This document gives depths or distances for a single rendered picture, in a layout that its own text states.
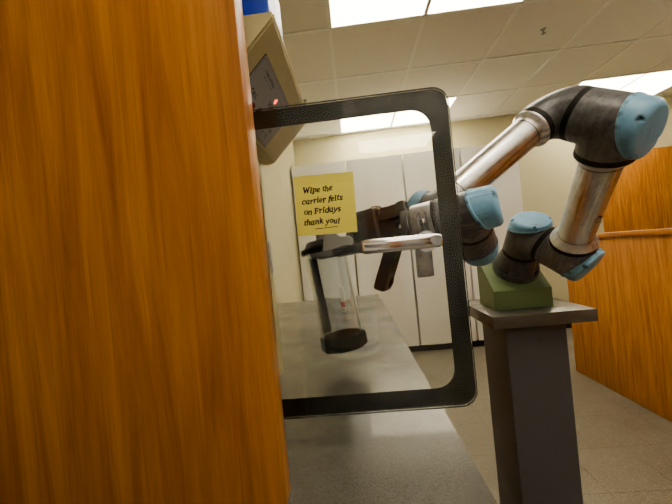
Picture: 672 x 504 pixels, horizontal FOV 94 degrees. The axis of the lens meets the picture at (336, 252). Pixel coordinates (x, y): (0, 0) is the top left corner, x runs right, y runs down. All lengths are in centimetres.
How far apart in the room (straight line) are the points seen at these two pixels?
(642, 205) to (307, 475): 503
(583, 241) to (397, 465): 81
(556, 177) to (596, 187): 378
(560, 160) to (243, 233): 460
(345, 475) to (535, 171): 439
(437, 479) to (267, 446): 19
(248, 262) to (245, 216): 5
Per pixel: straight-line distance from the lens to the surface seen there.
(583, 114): 89
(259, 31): 50
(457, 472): 45
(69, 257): 43
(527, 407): 135
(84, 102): 45
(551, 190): 468
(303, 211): 41
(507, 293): 125
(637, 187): 522
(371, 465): 46
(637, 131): 86
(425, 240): 36
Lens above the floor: 120
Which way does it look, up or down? level
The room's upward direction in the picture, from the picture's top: 6 degrees counter-clockwise
